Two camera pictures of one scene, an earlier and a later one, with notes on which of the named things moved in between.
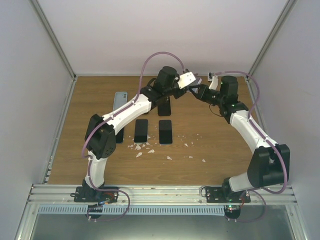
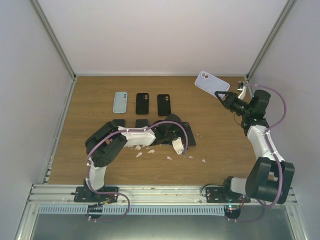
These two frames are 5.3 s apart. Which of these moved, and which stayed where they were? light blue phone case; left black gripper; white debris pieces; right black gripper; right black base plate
Moved: right black gripper; left black gripper
Stayed: white debris pieces; right black base plate; light blue phone case
